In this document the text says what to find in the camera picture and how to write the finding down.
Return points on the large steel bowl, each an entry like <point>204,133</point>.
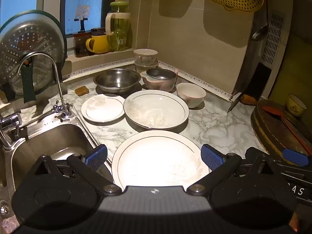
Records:
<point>117,79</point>

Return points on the white patterned trim strip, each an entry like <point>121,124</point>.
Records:
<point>195,78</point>

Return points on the chrome gooseneck faucet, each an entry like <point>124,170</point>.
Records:
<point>58,82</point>

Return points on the deep white plate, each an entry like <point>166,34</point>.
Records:
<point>156,109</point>

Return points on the round wooden cutting board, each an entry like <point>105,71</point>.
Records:
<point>270,126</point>

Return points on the green glass pitcher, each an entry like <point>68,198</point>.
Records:
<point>120,34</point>

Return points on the small white plate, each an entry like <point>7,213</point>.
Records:
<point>102,108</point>

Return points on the steel ladle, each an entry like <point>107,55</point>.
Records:
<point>259,33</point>

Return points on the chrome tap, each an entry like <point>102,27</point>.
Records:
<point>9,121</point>

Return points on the perforated steel steamer plate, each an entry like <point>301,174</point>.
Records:
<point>24,34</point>

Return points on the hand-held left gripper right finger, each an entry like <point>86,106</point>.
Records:
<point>212,156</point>

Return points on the small yellow cup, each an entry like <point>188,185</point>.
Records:
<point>296,104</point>

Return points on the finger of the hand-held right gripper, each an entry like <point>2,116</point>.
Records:
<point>295,156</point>

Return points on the small white floral bowl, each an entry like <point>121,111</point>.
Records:
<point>145,54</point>

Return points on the yellow mug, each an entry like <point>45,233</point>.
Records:
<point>100,44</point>

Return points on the large white plate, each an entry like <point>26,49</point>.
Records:
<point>156,160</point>

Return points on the red spatula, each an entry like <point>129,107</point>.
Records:
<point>273,111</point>

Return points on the dark glass jar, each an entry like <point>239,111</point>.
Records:
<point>79,46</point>

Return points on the steel sink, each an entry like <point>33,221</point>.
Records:
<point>61,139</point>

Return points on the glass lid with green rim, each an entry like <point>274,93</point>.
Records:
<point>28,85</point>

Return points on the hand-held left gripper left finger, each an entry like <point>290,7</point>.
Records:
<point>96,156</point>

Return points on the brown soap bar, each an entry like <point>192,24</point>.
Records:
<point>82,91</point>

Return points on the grey vented appliance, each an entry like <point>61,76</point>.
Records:
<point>275,34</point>

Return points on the person's right hand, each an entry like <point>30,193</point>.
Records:
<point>293,221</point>

